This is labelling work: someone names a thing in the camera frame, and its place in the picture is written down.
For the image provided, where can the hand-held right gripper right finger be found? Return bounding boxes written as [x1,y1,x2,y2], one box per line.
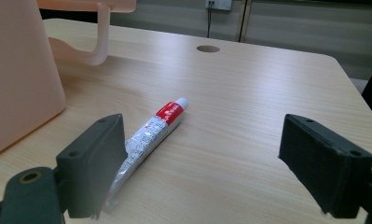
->
[278,113,372,219]

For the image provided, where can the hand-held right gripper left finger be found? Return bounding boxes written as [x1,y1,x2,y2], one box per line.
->
[55,113,129,220]

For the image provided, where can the white ointment tube red label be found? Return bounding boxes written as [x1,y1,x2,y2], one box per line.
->
[103,96,189,213]

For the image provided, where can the pale orange plastic rack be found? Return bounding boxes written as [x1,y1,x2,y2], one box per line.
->
[0,0,138,161]

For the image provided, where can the pale metal stand pole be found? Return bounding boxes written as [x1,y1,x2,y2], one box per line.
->
[235,0,254,43]

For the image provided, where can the black power cable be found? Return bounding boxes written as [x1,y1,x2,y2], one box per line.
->
[206,2,214,39]

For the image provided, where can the white wall socket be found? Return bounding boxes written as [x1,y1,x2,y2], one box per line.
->
[204,0,233,11]

